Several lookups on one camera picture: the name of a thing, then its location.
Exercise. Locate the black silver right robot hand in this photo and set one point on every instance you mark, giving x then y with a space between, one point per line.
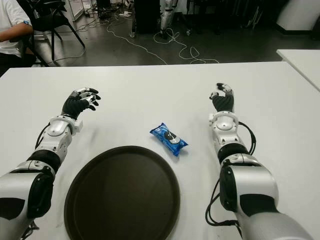
225 102

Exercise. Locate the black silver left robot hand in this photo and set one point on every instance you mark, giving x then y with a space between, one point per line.
75 105

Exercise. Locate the blue Oreo packet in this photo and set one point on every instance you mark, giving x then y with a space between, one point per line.
165 136

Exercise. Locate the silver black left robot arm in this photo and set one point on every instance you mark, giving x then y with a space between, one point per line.
55 130

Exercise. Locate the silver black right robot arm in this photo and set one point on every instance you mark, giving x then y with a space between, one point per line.
250 175

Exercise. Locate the black stand with caster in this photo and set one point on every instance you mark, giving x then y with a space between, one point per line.
188 31

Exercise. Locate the black folding chair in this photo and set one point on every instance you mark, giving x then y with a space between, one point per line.
50 22

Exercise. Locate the white side table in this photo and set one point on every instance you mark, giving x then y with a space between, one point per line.
305 62

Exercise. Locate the folded metal stand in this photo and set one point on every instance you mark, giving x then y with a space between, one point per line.
253 17

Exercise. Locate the white cabinet panel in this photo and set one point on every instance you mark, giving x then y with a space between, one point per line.
77 10

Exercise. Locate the dark brown round tray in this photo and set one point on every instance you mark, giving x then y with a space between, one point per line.
122 195

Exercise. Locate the silver robot leg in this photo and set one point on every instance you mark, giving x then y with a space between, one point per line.
166 17

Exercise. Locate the seated person in white shirt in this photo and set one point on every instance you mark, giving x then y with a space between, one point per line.
7 25

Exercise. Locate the black cabinet on casters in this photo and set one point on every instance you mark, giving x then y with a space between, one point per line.
147 15

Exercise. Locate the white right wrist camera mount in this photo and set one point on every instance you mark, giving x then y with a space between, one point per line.
211 117

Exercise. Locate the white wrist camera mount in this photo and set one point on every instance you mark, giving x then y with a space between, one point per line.
78 127
211 117

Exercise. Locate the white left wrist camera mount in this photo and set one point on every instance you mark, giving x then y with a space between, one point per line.
78 127

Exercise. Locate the white curved pedestal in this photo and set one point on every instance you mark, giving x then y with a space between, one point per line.
297 15

